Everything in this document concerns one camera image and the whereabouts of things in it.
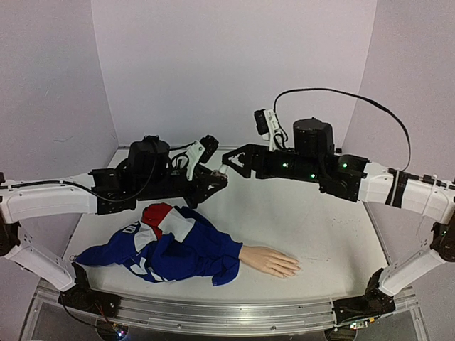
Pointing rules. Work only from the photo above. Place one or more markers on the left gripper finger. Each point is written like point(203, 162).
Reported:
point(209, 176)
point(204, 189)

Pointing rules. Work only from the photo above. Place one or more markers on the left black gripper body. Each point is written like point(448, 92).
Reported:
point(159, 189)

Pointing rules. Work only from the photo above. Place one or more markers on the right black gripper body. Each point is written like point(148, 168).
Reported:
point(256, 160)

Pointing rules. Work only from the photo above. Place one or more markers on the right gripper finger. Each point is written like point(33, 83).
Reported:
point(240, 157)
point(244, 169)

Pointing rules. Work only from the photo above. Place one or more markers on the clear nail polish bottle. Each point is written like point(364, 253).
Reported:
point(218, 174)

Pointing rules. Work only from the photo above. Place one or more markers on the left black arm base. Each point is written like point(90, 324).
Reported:
point(84, 298)

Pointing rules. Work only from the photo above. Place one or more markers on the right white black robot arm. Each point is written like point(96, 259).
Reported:
point(354, 178)

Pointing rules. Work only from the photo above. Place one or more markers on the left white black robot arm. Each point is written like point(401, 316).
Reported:
point(88, 193)

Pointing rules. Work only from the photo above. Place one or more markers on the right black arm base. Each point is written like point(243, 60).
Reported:
point(372, 304)

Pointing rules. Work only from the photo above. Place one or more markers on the blue red white jacket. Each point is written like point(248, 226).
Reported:
point(169, 243)

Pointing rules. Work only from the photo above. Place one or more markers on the mannequin hand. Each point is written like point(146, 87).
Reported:
point(269, 261)

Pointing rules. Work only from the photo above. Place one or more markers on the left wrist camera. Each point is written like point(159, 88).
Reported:
point(200, 152)

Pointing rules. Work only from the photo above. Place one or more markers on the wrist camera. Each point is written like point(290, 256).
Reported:
point(200, 152)
point(269, 128)

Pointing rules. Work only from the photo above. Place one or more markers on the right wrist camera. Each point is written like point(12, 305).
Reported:
point(269, 128)

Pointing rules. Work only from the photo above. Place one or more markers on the aluminium front rail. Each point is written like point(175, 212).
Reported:
point(253, 305)

